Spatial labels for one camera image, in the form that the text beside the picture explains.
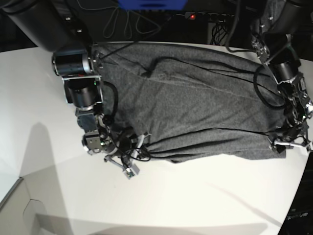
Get grey t-shirt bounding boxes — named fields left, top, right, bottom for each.
left=93, top=44, right=285, bottom=163

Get black power strip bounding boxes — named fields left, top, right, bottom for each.
left=184, top=11, right=234, bottom=23

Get black cable bundle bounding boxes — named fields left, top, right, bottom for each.
left=210, top=21, right=232, bottom=46

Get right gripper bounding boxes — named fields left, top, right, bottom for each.
left=104, top=133, right=151, bottom=172

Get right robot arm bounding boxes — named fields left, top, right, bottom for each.
left=0, top=0, right=286, bottom=176

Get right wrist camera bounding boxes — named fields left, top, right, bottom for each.
left=123, top=164, right=140, bottom=180

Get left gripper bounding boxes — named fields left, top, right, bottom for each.
left=268, top=126, right=313, bottom=153

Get white floor cables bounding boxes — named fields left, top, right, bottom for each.
left=97, top=6, right=172, bottom=39

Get blue box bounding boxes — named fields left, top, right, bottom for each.
left=118, top=0, right=187, bottom=10

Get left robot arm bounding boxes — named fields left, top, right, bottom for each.
left=251, top=0, right=313, bottom=153

